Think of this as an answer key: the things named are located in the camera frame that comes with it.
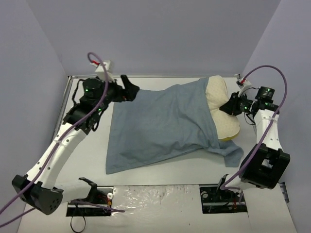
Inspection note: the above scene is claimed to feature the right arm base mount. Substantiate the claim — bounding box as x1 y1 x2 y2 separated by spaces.
199 184 247 214

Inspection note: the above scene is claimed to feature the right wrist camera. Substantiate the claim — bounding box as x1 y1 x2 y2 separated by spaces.
236 78 252 97

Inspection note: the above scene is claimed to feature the striped pillowcase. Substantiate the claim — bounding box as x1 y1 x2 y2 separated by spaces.
105 75 243 174

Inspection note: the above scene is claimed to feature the thin black cable loop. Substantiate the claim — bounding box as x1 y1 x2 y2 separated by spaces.
69 216 87 233

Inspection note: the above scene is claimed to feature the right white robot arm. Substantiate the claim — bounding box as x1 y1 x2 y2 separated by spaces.
215 87 290 200

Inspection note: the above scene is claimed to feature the white pillow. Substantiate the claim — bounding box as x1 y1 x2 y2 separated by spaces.
205 75 240 141

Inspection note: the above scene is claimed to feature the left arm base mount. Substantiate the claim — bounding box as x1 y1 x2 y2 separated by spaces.
66 186 114 217

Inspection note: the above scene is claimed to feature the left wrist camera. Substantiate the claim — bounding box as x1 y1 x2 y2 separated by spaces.
93 60 115 83

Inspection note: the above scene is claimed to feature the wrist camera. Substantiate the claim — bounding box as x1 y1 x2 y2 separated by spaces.
236 78 252 97
93 60 115 83

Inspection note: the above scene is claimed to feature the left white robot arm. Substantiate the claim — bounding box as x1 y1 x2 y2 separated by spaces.
12 75 140 215

